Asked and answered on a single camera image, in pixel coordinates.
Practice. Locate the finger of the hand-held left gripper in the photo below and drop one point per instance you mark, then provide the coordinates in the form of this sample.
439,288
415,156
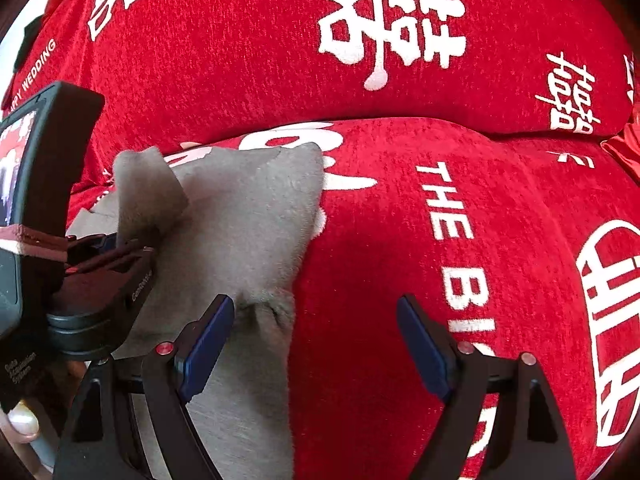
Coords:
97,242
115,266

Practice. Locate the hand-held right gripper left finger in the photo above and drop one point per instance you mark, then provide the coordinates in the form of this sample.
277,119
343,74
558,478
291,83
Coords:
210,345

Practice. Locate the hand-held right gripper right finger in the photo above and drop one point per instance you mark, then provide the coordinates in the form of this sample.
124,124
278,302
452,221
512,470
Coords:
425,345

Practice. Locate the grey cloth garment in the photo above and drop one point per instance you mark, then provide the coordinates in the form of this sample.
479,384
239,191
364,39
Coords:
240,220

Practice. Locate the person's left hand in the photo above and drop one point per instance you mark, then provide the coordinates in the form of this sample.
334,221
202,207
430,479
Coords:
22,422

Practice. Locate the small black object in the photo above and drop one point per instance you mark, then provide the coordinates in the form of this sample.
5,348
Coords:
29,42

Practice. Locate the red printed sofa cover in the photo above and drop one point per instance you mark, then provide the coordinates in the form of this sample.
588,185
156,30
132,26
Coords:
400,110

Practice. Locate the red patterned satin cushion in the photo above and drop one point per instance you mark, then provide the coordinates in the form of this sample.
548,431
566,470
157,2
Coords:
625,155

